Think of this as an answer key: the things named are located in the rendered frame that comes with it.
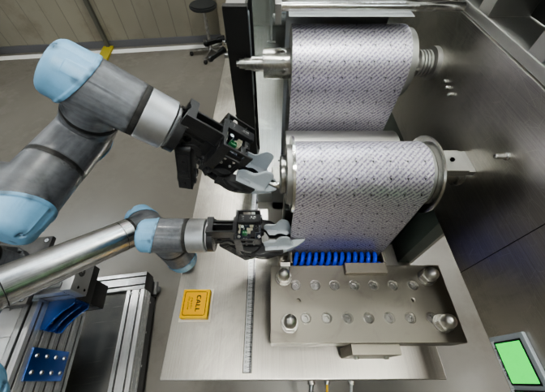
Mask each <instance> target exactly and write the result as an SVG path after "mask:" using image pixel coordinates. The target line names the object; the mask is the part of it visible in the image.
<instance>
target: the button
mask: <svg viewBox="0 0 545 392"><path fill-rule="evenodd" d="M211 296H212V292H211V290H209V289H204V290H184V293H183V298H182V306H181V310H180V314H179V318H180V319H182V320H207V319H208V316H209V309H210V303H211Z"/></svg>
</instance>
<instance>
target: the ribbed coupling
mask: <svg viewBox="0 0 545 392"><path fill-rule="evenodd" d="M443 58H444V54H443V50H442V48H441V47H440V46H438V45H433V46H431V47H429V48H428V49H427V50H419V54H418V64H417V67H416V71H415V73H414V77H421V78H422V79H423V80H433V79H434V78H435V77H436V76H437V75H438V73H439V72H440V68H441V66H442V63H443Z"/></svg>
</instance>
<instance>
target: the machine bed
mask: <svg viewBox="0 0 545 392"><path fill-rule="evenodd" d="M255 73H256V88H257V104H258V119H259V134H260V149H259V152H258V154H260V153H264V152H270V153H272V154H273V156H274V158H273V160H272V162H271V163H270V165H269V167H268V169H267V170H268V171H270V172H272V166H280V162H279V161H278V160H280V156H281V129H282V106H283V84H284V79H275V80H265V79H264V72H263V71H256V72H255ZM228 113H230V114H232V115H233V116H234V117H236V116H235V115H236V109H235V103H234V92H233V85H232V79H231V74H230V62H229V59H228V58H226V59H225V63H224V67H223V72H222V76H221V83H220V88H219V92H218V95H217V103H216V107H215V111H214V115H213V119H214V120H216V121H217V122H220V121H221V120H222V119H223V118H224V117H225V116H226V115H227V114H228ZM236 118H237V117H236ZM251 197H252V193H251V194H244V193H236V192H231V191H228V190H226V189H225V188H223V187H222V186H221V185H219V184H216V183H214V180H213V179H210V178H209V177H208V176H204V173H203V171H202V175H201V179H200V186H199V191H198V195H197V199H196V203H195V210H194V214H193V218H208V217H214V218H215V219H216V220H234V217H235V216H236V209H251ZM384 256H385V260H386V262H385V264H386V265H410V263H409V262H397V258H396V255H395V252H394V249H393V244H389V245H388V246H387V247H386V248H385V250H384ZM271 265H278V256H275V257H273V258H270V259H266V260H261V259H257V258H256V261H255V305H254V327H253V349H252V371H251V373H242V361H243V346H244V331H245V316H246V301H247V271H248V260H246V261H245V260H244V259H242V258H240V257H238V256H236V255H234V254H233V253H231V252H229V251H227V250H225V249H224V248H221V247H220V246H219V243H218V244H217V250H216V251H215V252H206V253H197V261H196V263H195V265H194V267H193V268H192V269H190V270H189V271H187V272H185V273H182V274H181V278H180V282H179V286H178V293H177V298H176V302H175V306H174V314H173V317H172V321H171V326H170V333H169V337H168V342H167V346H166V350H165V357H164V361H163V365H162V370H161V377H160V380H161V381H268V380H447V377H446V375H445V372H444V367H443V365H442V362H441V359H440V355H439V352H438V349H437V346H400V348H401V353H402V355H398V356H394V357H389V360H384V359H359V360H354V359H342V358H341V352H340V349H341V348H343V347H346V346H341V347H271V343H270V335H271ZM184 289H215V291H214V297H213V304H212V316H211V322H178V319H179V314H180V310H181V305H182V298H183V293H184Z"/></svg>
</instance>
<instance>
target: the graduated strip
mask: <svg viewBox="0 0 545 392"><path fill-rule="evenodd" d="M257 200H258V194H253V193H252V197H251V209H258V204H256V201H257ZM255 261H256V258H254V259H250V260H248V271H247V301H246V316H245V331H244V346H243V361H242V373H251V371H252V349H253V327H254V305H255Z"/></svg>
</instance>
